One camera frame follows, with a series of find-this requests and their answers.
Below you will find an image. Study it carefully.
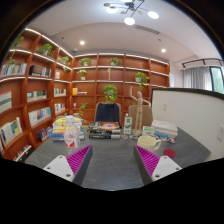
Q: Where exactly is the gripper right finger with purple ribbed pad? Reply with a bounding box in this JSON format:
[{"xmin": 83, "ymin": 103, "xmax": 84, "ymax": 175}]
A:
[{"xmin": 133, "ymin": 145, "xmax": 181, "ymax": 182}]

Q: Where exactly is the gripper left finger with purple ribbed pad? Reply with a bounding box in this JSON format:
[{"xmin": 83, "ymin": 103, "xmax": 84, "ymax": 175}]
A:
[{"xmin": 44, "ymin": 145, "xmax": 93, "ymax": 185}]

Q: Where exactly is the clear plastic water bottle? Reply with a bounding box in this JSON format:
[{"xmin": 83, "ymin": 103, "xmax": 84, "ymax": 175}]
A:
[{"xmin": 64, "ymin": 115, "xmax": 80, "ymax": 154}]

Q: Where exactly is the round red coaster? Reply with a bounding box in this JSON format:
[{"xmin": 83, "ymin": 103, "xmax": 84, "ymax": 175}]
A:
[{"xmin": 163, "ymin": 149, "xmax": 176, "ymax": 158}]

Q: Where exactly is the cream ceramic mug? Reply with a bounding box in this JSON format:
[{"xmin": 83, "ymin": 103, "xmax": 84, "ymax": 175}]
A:
[{"xmin": 137, "ymin": 136, "xmax": 162, "ymax": 152}]

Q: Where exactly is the small white green box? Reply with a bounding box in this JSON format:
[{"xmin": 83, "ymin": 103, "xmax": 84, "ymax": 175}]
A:
[{"xmin": 142, "ymin": 126, "xmax": 155, "ymax": 136}]

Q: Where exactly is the wooden artist mannequin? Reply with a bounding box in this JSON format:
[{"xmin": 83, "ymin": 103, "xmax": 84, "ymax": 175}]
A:
[{"xmin": 129, "ymin": 90, "xmax": 151, "ymax": 136}]

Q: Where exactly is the stack of dark books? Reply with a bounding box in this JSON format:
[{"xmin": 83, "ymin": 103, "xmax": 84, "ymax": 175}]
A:
[{"xmin": 87, "ymin": 121, "xmax": 121, "ymax": 139}]

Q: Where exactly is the stack of colourful books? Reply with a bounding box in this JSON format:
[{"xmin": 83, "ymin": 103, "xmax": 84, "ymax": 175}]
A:
[{"xmin": 52, "ymin": 116, "xmax": 85, "ymax": 141}]

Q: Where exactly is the green and white carton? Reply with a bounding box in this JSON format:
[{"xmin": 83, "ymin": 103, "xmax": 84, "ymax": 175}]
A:
[{"xmin": 124, "ymin": 113, "xmax": 132, "ymax": 134}]

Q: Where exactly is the dark office chair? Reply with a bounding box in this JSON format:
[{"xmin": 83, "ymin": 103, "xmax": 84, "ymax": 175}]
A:
[{"xmin": 94, "ymin": 102, "xmax": 121, "ymax": 123}]

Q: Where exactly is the hanging green potted plant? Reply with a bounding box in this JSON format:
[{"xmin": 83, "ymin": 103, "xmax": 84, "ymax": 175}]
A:
[{"xmin": 103, "ymin": 84, "xmax": 118, "ymax": 103}]

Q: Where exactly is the grey window curtain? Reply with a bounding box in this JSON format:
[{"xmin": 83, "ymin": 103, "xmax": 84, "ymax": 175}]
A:
[{"xmin": 183, "ymin": 66, "xmax": 212, "ymax": 91}]

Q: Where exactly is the ceiling light fixture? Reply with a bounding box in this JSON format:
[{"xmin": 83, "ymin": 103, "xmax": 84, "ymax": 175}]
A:
[{"xmin": 104, "ymin": 0, "xmax": 159, "ymax": 26}]

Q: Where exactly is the orange wooden bookshelf wall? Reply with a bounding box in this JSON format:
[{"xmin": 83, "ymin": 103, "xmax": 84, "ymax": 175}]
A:
[{"xmin": 0, "ymin": 28, "xmax": 170, "ymax": 159}]

